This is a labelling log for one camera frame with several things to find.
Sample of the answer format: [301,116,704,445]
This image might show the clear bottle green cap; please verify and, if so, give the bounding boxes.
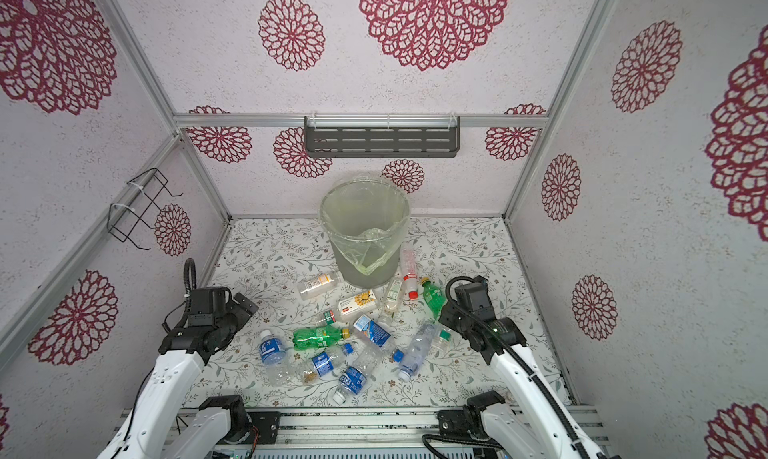
[433,328,452,352]

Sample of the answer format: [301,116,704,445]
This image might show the green soda bottle upright-lying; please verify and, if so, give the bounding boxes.
[421,277,447,321]

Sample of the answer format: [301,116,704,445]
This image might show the clear bottle blue label white cap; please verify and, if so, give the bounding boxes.
[258,329,291,386]

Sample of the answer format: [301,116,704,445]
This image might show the crushed bottle blue label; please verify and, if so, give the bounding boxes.
[332,351,381,405]

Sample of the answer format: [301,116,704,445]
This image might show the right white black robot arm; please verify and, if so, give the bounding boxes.
[439,276,608,458]

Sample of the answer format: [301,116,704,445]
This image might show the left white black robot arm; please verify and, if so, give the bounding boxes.
[99,287,258,458]

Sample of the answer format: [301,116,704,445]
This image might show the grey mesh waste bin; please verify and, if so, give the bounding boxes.
[319,178,412,290]

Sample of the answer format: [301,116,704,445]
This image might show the translucent green bin liner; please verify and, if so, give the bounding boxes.
[318,173,413,277]

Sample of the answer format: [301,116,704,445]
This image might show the clear water bottle blue cap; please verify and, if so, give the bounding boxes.
[398,322,437,381]

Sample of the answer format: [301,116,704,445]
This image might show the clear bottle green white label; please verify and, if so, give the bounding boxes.
[382,276,403,321]

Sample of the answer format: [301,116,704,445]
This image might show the white bottle red cap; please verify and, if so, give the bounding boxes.
[400,245,419,301]

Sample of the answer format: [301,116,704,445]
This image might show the clear bottle blue orange label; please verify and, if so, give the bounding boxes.
[351,314,404,363]

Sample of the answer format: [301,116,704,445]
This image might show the green soda bottle yellow cap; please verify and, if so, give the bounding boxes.
[292,325,351,351]

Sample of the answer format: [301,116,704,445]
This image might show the pepsi bottle blue cap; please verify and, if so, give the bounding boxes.
[296,342,356,384]

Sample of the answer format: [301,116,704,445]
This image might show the clear bottle sunflower label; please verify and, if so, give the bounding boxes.
[315,289,378,326]

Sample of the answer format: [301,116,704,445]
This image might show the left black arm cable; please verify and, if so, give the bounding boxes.
[161,257,199,334]

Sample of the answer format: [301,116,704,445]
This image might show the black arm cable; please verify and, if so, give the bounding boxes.
[161,257,199,334]
[445,274,586,459]

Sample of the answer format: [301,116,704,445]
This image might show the black wire wall rack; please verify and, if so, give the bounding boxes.
[106,167,183,251]

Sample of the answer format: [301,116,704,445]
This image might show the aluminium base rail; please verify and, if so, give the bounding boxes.
[101,392,606,458]

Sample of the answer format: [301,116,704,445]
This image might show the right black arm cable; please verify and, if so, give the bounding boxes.
[445,274,586,459]

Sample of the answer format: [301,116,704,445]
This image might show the grey slotted wall shelf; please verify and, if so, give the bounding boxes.
[304,116,461,159]

